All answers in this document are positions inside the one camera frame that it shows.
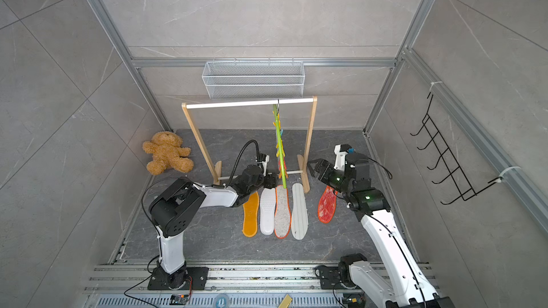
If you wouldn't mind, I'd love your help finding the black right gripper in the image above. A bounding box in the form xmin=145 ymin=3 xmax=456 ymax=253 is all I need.
xmin=309 ymin=159 xmax=353 ymax=195

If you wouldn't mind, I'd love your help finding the yellow fuzzy insole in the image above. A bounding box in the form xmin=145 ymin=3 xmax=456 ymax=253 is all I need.
xmin=242 ymin=192 xmax=260 ymax=238

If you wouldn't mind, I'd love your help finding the white foam insole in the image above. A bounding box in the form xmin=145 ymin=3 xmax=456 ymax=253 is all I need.
xmin=260 ymin=188 xmax=276 ymax=235

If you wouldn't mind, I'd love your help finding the black wall hook rack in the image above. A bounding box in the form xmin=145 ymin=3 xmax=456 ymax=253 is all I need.
xmin=410 ymin=92 xmax=519 ymax=206

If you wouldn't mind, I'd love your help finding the red orange-edged insole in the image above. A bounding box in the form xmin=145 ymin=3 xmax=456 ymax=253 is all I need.
xmin=317 ymin=186 xmax=338 ymax=224

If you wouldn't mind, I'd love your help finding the green round clip hanger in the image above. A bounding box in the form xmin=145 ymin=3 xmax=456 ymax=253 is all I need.
xmin=273 ymin=102 xmax=288 ymax=189

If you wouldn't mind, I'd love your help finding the brown teddy bear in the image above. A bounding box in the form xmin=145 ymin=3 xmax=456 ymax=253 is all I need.
xmin=142 ymin=131 xmax=194 ymax=175

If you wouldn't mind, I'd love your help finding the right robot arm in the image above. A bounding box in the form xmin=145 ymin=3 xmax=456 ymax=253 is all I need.
xmin=308 ymin=144 xmax=454 ymax=307

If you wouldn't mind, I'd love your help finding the white wire mesh basket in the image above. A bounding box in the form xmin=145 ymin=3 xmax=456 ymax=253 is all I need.
xmin=202 ymin=61 xmax=305 ymax=99

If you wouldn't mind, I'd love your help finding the grey striped insole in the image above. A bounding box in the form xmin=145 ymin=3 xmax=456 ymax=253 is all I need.
xmin=291 ymin=183 xmax=308 ymax=240

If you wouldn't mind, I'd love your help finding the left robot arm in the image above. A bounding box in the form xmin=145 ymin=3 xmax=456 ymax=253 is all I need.
xmin=147 ymin=139 xmax=277 ymax=290

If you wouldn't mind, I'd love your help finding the wooden clothes rack frame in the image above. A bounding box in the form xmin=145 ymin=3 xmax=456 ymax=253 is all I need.
xmin=181 ymin=96 xmax=318 ymax=194

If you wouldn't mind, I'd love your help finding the grey felt orange-edged insole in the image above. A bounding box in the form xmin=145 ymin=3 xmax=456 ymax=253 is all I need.
xmin=274 ymin=185 xmax=291 ymax=239

